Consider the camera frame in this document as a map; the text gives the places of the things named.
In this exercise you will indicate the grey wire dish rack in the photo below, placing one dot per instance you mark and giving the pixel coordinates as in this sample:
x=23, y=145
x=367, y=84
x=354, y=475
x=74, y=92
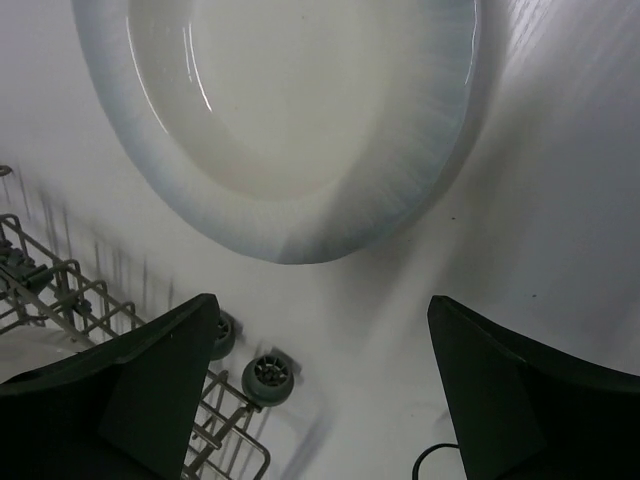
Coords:
x=51, y=311

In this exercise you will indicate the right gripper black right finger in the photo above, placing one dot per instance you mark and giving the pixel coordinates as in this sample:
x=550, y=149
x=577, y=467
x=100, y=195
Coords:
x=523, y=410

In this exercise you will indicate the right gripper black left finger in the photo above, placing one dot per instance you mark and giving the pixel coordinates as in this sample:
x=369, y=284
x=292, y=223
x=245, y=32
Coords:
x=123, y=409

